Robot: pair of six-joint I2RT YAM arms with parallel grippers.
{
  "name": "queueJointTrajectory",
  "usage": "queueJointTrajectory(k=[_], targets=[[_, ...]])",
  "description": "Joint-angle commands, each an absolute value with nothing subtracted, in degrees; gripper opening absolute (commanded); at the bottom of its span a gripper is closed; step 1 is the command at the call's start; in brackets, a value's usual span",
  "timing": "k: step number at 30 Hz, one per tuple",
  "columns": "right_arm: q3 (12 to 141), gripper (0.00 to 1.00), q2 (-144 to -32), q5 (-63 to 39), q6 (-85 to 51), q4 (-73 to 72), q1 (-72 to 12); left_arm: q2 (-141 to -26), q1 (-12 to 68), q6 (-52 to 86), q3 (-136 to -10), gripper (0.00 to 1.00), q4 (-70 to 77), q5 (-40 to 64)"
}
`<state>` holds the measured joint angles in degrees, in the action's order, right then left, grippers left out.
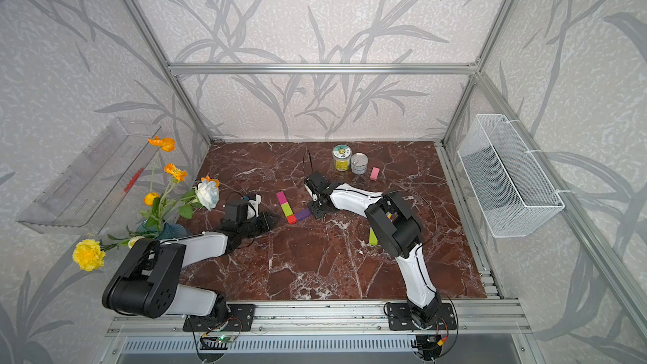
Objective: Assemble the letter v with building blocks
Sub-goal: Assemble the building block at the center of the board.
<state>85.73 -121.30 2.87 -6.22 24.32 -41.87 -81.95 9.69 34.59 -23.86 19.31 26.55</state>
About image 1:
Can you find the circuit board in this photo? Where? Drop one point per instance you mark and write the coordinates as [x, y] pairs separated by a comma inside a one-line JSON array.
[[212, 342], [429, 344]]

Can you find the flower bouquet in glass vase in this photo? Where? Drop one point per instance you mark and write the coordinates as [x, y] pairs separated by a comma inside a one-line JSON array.
[[89, 254]]

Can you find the clear plastic wall shelf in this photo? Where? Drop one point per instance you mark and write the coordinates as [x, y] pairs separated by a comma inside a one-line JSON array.
[[85, 196]]

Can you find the left circuit board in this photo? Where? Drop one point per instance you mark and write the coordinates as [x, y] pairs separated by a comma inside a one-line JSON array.
[[212, 342]]

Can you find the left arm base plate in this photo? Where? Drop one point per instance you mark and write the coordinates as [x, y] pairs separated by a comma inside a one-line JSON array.
[[229, 317]]

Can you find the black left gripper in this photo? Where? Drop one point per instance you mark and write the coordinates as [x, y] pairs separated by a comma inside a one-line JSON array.
[[266, 223]]

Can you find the red small block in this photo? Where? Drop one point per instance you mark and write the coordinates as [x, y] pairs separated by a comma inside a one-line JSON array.
[[291, 219]]

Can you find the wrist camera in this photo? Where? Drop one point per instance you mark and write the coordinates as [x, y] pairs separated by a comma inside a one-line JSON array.
[[316, 184], [243, 209]]

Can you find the yellow green labelled tin can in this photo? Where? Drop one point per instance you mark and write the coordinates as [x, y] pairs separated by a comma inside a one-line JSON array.
[[342, 157]]

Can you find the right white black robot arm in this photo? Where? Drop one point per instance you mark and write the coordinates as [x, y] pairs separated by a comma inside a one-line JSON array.
[[398, 231]]

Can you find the silver tin can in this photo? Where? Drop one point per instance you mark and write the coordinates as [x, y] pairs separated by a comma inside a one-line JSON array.
[[359, 163]]

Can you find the magenta long block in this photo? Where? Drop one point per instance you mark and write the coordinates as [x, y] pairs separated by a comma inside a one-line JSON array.
[[281, 198]]

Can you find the purple long block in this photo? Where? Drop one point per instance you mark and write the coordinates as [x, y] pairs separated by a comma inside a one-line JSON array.
[[302, 215]]

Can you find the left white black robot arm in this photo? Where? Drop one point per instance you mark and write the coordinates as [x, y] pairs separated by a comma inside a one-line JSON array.
[[147, 283]]

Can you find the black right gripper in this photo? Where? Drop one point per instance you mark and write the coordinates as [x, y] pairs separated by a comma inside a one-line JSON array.
[[314, 211]]

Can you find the pink small block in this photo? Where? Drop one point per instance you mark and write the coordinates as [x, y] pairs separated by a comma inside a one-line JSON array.
[[375, 174]]

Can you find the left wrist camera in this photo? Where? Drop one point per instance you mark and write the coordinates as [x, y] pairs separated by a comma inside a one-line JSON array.
[[243, 209]]

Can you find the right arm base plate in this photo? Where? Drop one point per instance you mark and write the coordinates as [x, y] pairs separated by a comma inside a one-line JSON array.
[[400, 318]]

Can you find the right circuit board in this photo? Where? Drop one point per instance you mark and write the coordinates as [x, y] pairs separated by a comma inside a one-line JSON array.
[[429, 344]]

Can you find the lime green long block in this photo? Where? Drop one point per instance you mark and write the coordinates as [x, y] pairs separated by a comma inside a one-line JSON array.
[[287, 209]]

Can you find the white wire basket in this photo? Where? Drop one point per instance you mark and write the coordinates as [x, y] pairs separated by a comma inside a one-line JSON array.
[[513, 191]]

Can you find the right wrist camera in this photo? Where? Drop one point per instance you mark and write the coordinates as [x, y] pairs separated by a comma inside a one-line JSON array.
[[316, 184]]

